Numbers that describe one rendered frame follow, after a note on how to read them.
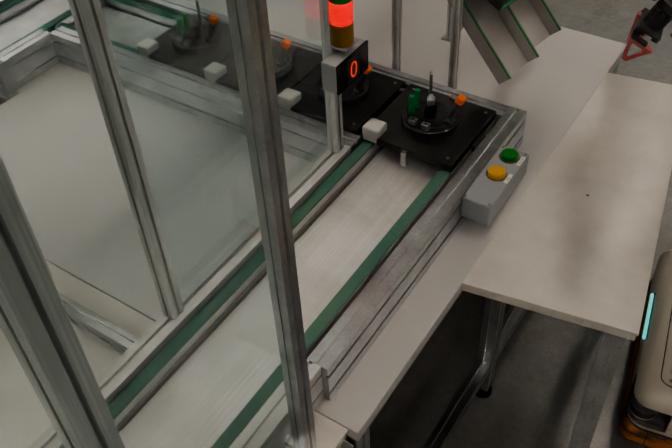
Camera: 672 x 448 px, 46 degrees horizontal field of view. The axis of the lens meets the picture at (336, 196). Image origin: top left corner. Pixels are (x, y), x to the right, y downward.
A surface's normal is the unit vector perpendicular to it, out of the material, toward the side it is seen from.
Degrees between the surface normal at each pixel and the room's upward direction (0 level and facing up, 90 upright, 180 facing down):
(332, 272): 0
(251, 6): 90
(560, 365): 1
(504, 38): 45
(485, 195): 0
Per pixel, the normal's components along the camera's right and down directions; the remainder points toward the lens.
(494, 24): 0.48, -0.21
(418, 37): -0.04, -0.73
